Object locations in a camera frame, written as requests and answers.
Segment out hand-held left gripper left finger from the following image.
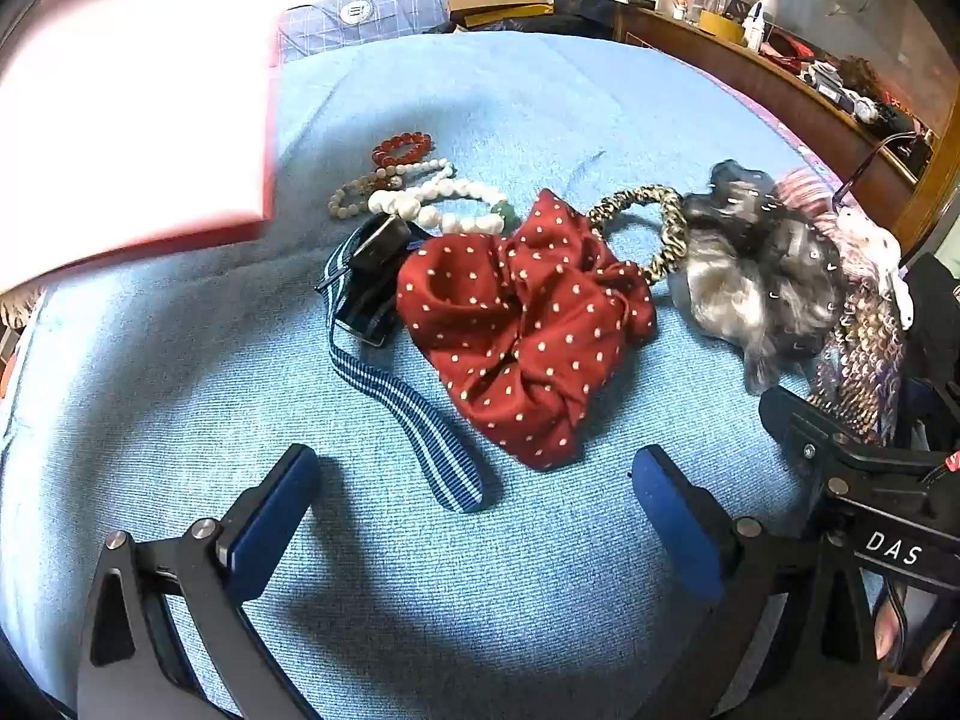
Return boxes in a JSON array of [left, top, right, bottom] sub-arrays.
[[77, 444, 320, 720]]

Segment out black eyeglasses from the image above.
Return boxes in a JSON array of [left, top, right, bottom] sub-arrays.
[[829, 131, 938, 211]]

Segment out wooden headboard shelf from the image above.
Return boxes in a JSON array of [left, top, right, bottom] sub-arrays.
[[615, 4, 938, 241]]

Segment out white plush hair tie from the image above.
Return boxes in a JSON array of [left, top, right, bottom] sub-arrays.
[[838, 208, 916, 331]]

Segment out white spray bottle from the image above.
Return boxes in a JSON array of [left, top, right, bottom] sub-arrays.
[[742, 0, 785, 46]]

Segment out beige bead bracelet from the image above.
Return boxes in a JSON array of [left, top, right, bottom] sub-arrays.
[[328, 157, 457, 220]]

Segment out blue striped watch strap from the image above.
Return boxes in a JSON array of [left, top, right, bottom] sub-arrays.
[[315, 214, 485, 515]]

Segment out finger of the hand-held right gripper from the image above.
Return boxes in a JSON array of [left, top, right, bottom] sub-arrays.
[[759, 386, 856, 492]]

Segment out black clothing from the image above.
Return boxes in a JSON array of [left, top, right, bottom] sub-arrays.
[[450, 11, 623, 36]]

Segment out pink knitted scrunchie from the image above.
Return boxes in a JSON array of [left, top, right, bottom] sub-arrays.
[[772, 169, 901, 278]]

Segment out yellow tape roll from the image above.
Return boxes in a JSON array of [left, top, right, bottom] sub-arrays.
[[697, 11, 747, 42]]

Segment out person's right hand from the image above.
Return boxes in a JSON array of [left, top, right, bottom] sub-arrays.
[[876, 600, 913, 683]]

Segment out red bead bracelet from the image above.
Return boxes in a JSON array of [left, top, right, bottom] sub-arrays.
[[371, 133, 434, 170]]

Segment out blue plaid bedding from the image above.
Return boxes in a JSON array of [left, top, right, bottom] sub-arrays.
[[279, 0, 451, 65]]

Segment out leopard print scrunchie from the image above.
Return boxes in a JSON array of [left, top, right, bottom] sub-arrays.
[[587, 184, 687, 286]]

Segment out white pearl bracelet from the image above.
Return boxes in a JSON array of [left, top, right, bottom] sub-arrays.
[[367, 178, 520, 235]]

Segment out multicolour sequin scrunchie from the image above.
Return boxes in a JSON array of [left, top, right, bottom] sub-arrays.
[[806, 277, 908, 443]]

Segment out red polka dot scrunchie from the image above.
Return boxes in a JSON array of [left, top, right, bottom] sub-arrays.
[[396, 187, 657, 470]]

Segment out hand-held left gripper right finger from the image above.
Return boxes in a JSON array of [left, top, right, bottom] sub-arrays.
[[630, 444, 886, 720]]

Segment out grey fluffy scrunchie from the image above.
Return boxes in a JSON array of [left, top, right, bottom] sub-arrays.
[[667, 160, 848, 395]]

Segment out red jewelry box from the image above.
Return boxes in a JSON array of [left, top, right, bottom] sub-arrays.
[[0, 0, 282, 293]]

